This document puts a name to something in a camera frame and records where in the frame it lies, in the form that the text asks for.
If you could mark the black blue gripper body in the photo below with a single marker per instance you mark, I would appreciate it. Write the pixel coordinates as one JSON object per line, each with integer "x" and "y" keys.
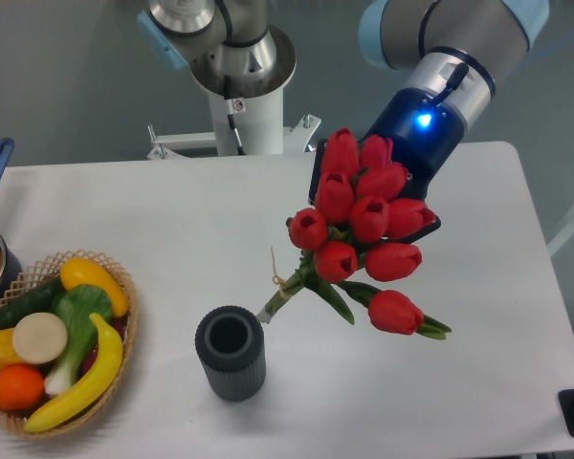
{"x": 425, "y": 130}

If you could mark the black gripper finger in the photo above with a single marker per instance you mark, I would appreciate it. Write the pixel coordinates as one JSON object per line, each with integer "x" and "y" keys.
{"x": 316, "y": 171}
{"x": 421, "y": 233}

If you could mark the red tulip bouquet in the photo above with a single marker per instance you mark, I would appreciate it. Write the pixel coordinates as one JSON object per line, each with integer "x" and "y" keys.
{"x": 359, "y": 220}

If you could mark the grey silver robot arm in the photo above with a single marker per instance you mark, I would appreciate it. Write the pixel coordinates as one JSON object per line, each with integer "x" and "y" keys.
{"x": 457, "y": 53}

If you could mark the dark grey ribbed vase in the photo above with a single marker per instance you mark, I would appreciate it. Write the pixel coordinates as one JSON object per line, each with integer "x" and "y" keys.
{"x": 230, "y": 344}

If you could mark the red fruit in basket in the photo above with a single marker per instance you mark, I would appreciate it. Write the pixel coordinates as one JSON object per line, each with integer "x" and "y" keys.
{"x": 118, "y": 324}

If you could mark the yellow squash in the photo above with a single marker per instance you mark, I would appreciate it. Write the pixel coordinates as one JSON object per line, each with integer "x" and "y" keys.
{"x": 82, "y": 271}

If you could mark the green white bok choy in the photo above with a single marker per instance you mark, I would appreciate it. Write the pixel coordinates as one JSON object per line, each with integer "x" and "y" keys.
{"x": 73, "y": 308}

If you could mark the yellow banana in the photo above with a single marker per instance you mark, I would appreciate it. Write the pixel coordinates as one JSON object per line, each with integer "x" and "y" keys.
{"x": 89, "y": 388}

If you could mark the woven wicker basket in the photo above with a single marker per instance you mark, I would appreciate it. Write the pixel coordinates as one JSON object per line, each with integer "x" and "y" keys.
{"x": 46, "y": 270}

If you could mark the green cucumber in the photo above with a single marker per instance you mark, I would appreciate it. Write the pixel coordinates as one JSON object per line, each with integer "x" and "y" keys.
{"x": 36, "y": 300}

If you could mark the beige round disc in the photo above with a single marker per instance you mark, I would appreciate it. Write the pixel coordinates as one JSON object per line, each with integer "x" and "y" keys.
{"x": 39, "y": 338}

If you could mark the orange fruit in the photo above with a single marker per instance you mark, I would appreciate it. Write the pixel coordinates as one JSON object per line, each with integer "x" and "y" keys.
{"x": 21, "y": 387}

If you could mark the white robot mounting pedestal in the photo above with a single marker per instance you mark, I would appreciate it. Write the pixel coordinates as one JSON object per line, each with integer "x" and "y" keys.
{"x": 241, "y": 126}

